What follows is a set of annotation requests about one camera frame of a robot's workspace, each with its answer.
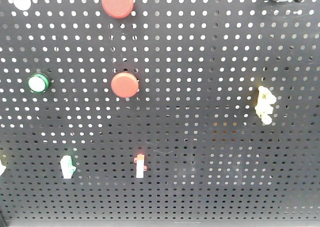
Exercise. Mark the lower red push button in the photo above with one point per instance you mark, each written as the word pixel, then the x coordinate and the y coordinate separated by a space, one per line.
pixel 124 85

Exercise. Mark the red push button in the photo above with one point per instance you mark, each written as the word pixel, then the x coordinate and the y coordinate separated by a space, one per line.
pixel 124 85
pixel 118 9

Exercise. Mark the upper red push button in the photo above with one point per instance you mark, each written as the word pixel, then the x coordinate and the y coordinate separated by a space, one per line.
pixel 118 9

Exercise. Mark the green illuminated push button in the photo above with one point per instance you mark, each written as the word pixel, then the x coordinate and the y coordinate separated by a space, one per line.
pixel 38 82

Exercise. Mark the black perforated pegboard panel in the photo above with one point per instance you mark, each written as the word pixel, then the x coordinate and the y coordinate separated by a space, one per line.
pixel 199 64

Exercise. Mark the white rocker switch red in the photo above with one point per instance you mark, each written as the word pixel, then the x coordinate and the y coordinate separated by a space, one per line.
pixel 139 160

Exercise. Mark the yellow toggle switch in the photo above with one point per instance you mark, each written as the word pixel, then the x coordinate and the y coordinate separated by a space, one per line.
pixel 264 108

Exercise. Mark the white rocker switch green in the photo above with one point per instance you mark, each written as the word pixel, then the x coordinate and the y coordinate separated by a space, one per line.
pixel 67 167

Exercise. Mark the white rocker switch yellow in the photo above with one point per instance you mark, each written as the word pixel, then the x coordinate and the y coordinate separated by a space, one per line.
pixel 3 164

